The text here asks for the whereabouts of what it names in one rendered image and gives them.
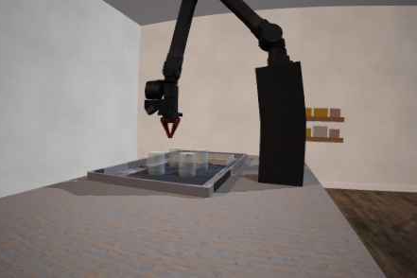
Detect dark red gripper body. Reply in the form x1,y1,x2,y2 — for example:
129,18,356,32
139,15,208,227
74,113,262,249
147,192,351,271
158,98,182,119

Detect white cylinder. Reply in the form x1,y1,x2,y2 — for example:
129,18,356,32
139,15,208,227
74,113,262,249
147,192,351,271
169,147,183,167
179,152,196,177
194,148,208,170
148,151,165,175

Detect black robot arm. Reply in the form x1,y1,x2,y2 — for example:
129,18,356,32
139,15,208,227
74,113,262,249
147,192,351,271
144,0,293,115

